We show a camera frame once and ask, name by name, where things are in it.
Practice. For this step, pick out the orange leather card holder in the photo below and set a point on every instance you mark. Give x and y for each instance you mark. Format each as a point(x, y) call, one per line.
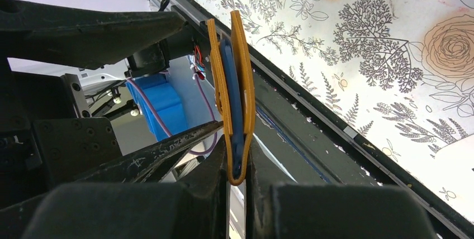
point(247, 90)

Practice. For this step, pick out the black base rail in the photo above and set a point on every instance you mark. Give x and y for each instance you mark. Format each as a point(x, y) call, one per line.
point(317, 145)

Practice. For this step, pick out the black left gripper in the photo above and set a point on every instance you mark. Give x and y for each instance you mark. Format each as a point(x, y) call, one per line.
point(48, 136)

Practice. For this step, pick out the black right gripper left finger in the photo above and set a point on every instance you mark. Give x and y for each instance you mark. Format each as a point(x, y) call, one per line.
point(196, 206)

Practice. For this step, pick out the blue plastic bin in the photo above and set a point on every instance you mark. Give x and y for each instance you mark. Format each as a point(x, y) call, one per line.
point(165, 101)

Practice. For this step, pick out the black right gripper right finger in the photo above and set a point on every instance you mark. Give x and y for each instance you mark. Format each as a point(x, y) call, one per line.
point(279, 207)

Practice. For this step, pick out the floral patterned table mat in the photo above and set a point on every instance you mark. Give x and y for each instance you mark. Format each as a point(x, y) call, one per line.
point(399, 72)

